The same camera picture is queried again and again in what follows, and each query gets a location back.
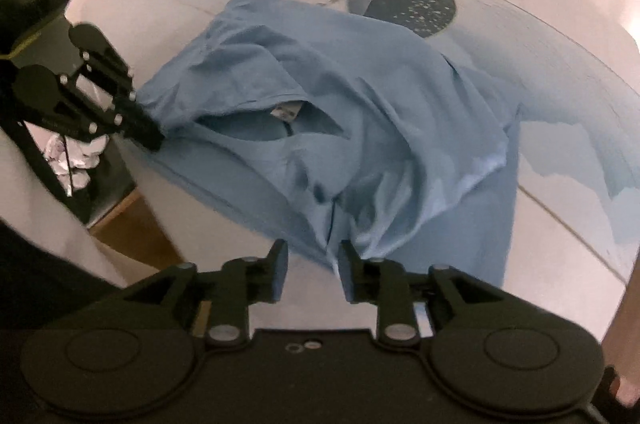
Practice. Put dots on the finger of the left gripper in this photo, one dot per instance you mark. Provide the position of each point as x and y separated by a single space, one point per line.
140 127

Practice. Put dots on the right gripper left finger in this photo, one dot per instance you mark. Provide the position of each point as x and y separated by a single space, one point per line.
239 284

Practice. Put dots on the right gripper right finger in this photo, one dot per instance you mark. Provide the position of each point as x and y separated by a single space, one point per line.
383 284

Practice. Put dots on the light blue t-shirt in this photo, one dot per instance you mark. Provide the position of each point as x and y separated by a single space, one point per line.
321 126

